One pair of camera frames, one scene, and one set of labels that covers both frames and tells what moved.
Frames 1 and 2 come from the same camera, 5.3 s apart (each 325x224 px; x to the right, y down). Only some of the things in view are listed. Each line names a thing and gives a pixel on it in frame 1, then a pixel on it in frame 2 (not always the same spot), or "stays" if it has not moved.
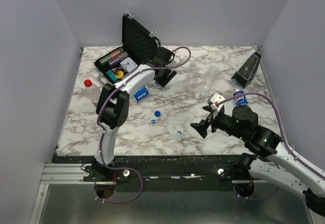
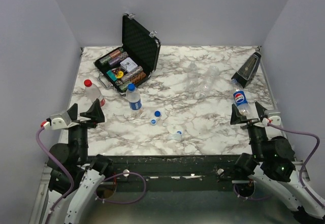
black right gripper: x=209 y=120 → x=250 y=124
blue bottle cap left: x=157 y=113 stays
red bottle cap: x=88 y=83 stays
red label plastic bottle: x=94 y=93 stays
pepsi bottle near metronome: x=237 y=89 stays
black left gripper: x=164 y=81 → x=95 y=113
